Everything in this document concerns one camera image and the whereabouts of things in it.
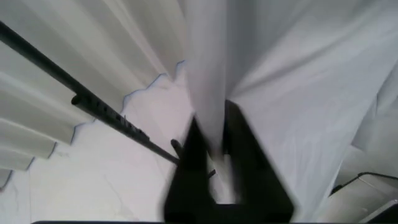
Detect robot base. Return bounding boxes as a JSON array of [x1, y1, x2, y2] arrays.
[[313, 172, 398, 224]]

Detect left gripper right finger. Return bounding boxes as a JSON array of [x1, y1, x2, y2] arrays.
[[223, 99, 295, 222]]

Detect black clothes rack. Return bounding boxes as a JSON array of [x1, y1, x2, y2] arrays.
[[0, 20, 216, 180]]

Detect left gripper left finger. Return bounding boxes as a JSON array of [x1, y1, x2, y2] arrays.
[[163, 116, 219, 222]]

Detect white curtain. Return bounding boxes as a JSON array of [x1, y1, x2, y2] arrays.
[[0, 0, 189, 191]]

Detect pale grey shorts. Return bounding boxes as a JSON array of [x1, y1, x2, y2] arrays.
[[178, 0, 398, 222]]

